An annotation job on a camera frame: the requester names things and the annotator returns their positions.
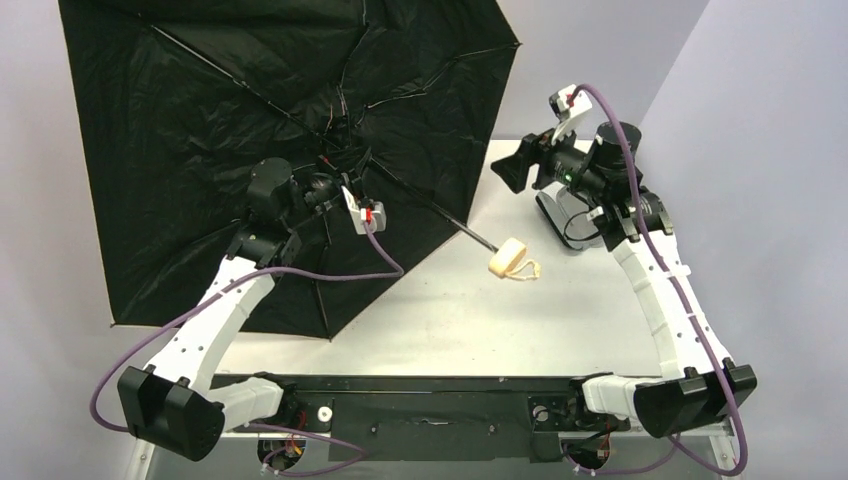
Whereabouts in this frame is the beige folding umbrella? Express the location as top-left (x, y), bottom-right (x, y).
top-left (58, 1), bottom-right (520, 339)

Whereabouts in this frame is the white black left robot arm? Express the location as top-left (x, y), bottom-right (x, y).
top-left (117, 156), bottom-right (364, 461)

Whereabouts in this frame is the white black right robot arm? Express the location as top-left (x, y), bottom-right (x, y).
top-left (491, 123), bottom-right (757, 438)

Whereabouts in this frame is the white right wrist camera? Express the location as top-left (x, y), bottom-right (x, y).
top-left (548, 84), bottom-right (592, 145)

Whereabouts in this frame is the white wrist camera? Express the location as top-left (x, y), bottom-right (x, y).
top-left (341, 187), bottom-right (387, 235)
top-left (548, 84), bottom-right (592, 145)

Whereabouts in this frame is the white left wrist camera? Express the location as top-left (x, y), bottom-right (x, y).
top-left (341, 187), bottom-right (387, 235)

